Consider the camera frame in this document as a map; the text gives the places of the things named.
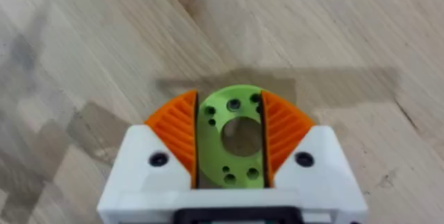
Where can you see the right gripper white and orange left finger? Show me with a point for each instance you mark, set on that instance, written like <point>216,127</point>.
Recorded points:
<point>163,147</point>

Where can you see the right gripper white and orange right finger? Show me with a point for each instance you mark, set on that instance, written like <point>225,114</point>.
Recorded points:
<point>298,147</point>

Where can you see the green disc with holes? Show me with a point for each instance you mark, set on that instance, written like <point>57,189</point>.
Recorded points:
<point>211,144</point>

